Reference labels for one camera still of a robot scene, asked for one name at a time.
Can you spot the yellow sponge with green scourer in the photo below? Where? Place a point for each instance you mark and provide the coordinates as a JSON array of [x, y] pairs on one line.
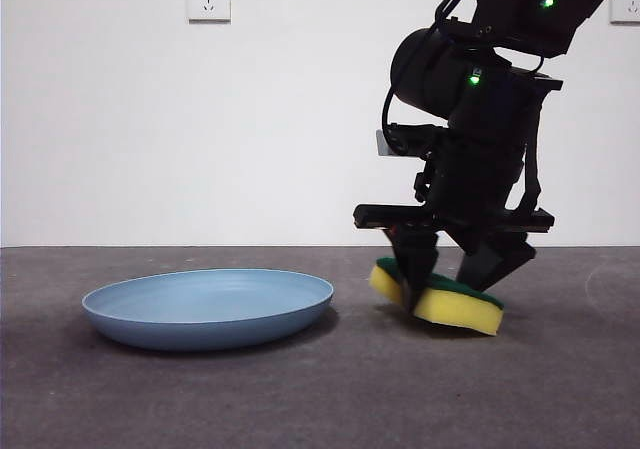
[[460, 314]]

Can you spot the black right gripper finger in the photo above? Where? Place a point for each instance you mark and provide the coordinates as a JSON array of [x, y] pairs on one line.
[[492, 264], [415, 269]]

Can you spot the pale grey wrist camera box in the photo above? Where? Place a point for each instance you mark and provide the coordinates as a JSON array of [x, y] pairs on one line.
[[382, 144]]

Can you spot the blue round plate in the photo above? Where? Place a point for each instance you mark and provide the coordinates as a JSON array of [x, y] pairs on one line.
[[200, 329]]

